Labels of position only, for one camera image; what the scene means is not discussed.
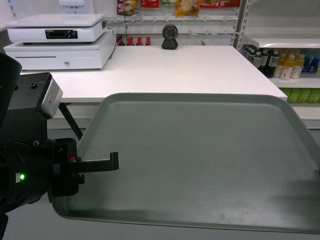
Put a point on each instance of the purple snack bag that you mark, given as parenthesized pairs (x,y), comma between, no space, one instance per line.
(127,7)

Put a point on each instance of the white metal store shelving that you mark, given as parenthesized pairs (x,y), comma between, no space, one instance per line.
(288,33)

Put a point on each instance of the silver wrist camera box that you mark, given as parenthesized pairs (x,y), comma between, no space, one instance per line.
(50,97)

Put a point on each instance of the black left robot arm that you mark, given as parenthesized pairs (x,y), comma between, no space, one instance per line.
(32,164)

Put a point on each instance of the white checkout table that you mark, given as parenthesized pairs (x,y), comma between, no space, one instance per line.
(151,69)

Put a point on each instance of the black round barcode scanner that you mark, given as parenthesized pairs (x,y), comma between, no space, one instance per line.
(169,33)

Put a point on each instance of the white cash drawer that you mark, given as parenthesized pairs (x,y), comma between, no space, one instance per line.
(60,56)

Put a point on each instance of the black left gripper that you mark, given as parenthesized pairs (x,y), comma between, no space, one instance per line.
(67,167)

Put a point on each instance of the yellow snack bag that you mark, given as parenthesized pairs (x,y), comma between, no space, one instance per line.
(187,8)

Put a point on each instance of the grey rectangular serving tray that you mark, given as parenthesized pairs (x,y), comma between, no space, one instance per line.
(218,161)

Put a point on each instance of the white checkout scale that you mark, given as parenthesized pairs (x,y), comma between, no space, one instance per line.
(57,28)

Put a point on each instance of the white point-of-sale terminal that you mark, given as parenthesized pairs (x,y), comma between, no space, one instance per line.
(77,6)

